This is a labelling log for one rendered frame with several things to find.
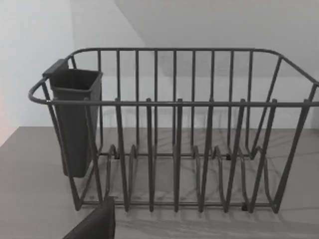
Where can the dark grey utensil cup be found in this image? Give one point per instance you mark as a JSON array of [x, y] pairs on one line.
[[74, 119]]

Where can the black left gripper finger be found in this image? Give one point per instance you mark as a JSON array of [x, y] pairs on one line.
[[99, 224]]

